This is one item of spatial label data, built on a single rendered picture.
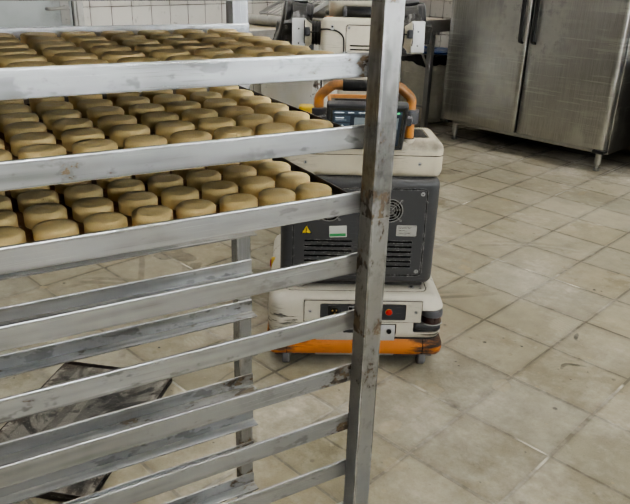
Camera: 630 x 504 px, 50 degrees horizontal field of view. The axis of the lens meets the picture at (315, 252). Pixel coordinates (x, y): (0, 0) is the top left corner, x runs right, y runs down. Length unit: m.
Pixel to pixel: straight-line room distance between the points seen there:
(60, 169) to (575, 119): 4.75
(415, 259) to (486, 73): 3.35
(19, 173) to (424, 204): 1.75
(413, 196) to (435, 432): 0.77
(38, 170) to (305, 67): 0.32
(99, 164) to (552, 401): 1.98
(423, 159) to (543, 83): 3.16
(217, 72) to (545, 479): 1.66
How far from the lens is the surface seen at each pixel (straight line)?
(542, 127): 5.41
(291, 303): 2.36
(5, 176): 0.75
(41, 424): 2.31
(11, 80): 0.73
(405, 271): 2.42
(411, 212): 2.34
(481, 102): 5.64
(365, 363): 1.00
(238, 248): 1.35
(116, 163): 0.77
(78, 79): 0.74
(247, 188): 0.95
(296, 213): 0.87
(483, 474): 2.12
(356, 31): 2.54
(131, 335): 1.34
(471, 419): 2.32
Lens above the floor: 1.35
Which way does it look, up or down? 23 degrees down
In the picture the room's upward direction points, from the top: 2 degrees clockwise
